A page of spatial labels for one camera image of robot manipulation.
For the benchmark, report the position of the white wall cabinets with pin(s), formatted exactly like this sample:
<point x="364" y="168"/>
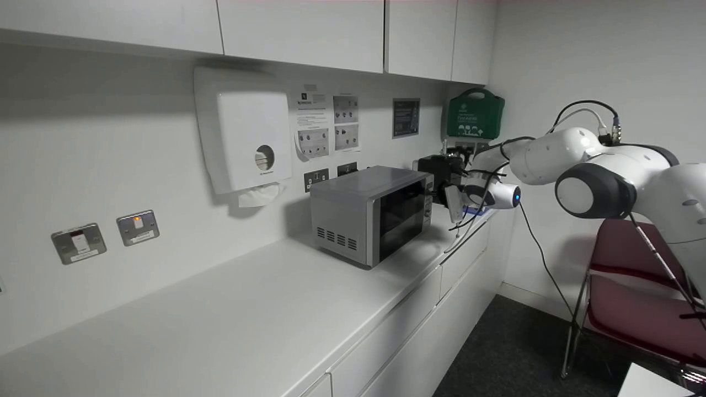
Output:
<point x="295" y="30"/>

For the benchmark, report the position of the tall white instruction poster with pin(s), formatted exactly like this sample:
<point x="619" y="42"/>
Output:
<point x="312" y="122"/>

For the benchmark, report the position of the white base cabinets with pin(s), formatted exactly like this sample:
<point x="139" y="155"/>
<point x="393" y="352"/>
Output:
<point x="410" y="346"/>

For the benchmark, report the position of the dark double wall socket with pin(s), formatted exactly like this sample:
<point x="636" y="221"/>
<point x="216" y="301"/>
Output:
<point x="348" y="168"/>
<point x="317" y="179"/>

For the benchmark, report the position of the green first aid kit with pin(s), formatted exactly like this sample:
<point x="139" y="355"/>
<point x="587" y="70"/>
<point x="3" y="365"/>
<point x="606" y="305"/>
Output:
<point x="476" y="113"/>

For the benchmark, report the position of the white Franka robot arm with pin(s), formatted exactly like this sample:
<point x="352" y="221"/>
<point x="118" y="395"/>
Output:
<point x="558" y="155"/>

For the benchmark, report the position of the small white picture poster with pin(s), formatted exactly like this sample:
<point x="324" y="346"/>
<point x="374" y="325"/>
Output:
<point x="348" y="138"/>

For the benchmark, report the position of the silver microwave oven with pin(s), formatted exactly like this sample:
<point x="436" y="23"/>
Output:
<point x="354" y="218"/>

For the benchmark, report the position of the dark framed wall notice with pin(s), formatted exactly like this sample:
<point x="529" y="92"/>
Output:
<point x="406" y="117"/>

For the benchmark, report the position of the white robot base platform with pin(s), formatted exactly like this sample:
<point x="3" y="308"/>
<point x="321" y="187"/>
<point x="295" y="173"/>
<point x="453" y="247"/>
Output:
<point x="653" y="382"/>

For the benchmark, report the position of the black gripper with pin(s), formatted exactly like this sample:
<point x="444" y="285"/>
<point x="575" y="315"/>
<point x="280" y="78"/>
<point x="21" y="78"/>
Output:
<point x="455" y="179"/>

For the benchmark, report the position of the plain steel wall socket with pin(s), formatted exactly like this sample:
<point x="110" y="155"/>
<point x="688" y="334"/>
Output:
<point x="77" y="244"/>

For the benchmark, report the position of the white paper towel dispenser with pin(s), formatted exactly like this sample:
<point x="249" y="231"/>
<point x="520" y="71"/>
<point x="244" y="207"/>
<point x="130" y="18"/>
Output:
<point x="244" y="134"/>

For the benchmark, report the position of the white paper towel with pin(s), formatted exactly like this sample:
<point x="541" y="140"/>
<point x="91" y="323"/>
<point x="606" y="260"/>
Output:
<point x="258" y="198"/>

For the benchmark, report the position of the small grey picture poster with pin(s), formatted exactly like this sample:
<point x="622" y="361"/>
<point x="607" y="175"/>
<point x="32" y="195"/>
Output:
<point x="345" y="110"/>

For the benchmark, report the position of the steel socket with orange sticker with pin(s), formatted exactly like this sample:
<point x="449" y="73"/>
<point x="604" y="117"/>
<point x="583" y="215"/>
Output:
<point x="137" y="228"/>

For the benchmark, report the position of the wall socket with plug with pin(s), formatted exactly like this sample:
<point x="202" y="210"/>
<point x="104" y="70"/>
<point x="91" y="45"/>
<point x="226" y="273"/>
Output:
<point x="458" y="152"/>

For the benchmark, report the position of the red chair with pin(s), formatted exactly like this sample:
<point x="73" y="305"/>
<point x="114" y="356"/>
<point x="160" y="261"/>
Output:
<point x="648" y="310"/>

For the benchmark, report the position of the black coffee machine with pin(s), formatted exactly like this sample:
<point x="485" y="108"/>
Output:
<point x="433" y="167"/>

